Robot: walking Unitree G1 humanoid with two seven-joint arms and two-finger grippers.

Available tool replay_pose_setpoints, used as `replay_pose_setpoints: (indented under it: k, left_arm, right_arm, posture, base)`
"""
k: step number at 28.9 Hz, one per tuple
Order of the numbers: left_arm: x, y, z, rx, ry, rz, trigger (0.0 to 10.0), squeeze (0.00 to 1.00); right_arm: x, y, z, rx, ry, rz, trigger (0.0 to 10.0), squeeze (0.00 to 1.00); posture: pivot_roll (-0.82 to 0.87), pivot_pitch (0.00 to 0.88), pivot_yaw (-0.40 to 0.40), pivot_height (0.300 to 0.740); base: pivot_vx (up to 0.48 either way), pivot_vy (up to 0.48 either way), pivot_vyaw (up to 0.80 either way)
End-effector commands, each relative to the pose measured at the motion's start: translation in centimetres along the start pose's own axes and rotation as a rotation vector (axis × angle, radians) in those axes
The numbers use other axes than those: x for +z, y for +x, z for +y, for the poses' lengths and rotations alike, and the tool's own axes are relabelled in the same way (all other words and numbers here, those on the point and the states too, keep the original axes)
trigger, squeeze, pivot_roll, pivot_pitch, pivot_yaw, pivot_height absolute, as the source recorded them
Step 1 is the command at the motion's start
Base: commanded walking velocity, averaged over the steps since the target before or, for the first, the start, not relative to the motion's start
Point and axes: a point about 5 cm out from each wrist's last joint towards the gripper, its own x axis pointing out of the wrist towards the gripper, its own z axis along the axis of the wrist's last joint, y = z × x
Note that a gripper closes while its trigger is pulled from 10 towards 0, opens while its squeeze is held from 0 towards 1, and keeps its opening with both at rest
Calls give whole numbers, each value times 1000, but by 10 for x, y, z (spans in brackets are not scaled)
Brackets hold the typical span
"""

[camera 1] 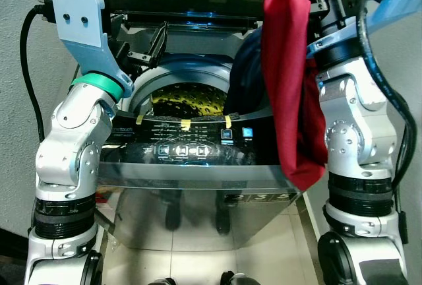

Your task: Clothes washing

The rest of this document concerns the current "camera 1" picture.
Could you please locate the red cloth garment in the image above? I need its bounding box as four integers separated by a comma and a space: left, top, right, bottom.
262, 0, 332, 192

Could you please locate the silver top-load washing machine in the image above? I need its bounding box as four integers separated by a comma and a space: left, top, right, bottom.
92, 8, 330, 253

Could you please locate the steel washer drum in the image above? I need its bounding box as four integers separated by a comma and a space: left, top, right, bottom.
129, 54, 235, 119

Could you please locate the dark navy garment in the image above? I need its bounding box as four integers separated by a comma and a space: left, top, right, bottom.
223, 34, 272, 115

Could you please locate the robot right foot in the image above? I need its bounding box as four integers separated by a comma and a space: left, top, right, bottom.
220, 271, 262, 285

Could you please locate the light blue left wrist camera mount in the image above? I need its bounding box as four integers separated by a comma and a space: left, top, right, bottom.
51, 0, 134, 93

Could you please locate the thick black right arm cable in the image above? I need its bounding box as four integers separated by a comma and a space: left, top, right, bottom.
358, 0, 417, 246

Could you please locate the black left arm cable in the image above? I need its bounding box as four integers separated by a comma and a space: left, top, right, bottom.
20, 0, 61, 142

